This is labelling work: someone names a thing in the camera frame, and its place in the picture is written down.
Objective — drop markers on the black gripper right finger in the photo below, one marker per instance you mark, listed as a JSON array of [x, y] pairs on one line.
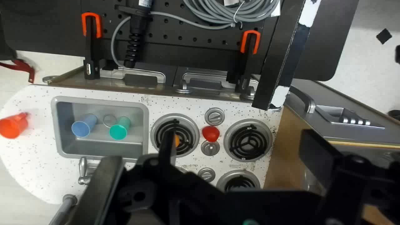
[[343, 178]]

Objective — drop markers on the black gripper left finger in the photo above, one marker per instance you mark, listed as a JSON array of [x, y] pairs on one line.
[[167, 154]]

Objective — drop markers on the small red knob object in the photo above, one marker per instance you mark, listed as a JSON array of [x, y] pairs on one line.
[[211, 133]]

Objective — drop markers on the grey stove knob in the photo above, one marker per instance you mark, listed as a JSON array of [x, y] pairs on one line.
[[214, 117]]

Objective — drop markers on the white speckled toy stove top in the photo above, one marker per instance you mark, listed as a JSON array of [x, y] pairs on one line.
[[36, 164]]

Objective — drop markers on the back left coil burner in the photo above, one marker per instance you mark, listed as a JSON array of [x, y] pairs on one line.
[[186, 129]]

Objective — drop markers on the coil burner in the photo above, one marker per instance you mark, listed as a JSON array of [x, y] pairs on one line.
[[248, 140], [186, 129], [238, 179]]

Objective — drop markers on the teal plastic cup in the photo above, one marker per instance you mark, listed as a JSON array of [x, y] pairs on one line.
[[121, 130]]

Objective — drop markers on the front coil burner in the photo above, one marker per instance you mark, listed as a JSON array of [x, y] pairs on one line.
[[238, 179]]

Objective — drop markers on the back right coil burner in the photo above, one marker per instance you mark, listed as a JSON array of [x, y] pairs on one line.
[[248, 140]]

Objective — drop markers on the silver toy faucet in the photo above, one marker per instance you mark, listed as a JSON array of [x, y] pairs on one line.
[[86, 172]]

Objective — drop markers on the blue plastic cup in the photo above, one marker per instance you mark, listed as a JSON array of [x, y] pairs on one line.
[[84, 127]]

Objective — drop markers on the grey toy sink basin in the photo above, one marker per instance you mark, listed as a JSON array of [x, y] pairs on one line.
[[67, 110]]

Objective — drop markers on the black pegboard panel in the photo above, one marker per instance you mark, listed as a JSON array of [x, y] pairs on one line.
[[182, 33]]

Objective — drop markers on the right orange clamp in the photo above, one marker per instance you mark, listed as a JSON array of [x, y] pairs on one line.
[[249, 47]]

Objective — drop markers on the orange clamp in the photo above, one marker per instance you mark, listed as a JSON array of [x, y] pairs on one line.
[[249, 47], [93, 34]]

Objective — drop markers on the left orange clamp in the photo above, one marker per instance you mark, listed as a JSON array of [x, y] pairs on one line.
[[93, 34]]

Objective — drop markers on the orange plastic cup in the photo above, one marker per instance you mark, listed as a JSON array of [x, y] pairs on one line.
[[14, 125]]

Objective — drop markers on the black post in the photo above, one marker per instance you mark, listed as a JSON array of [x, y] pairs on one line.
[[278, 53]]

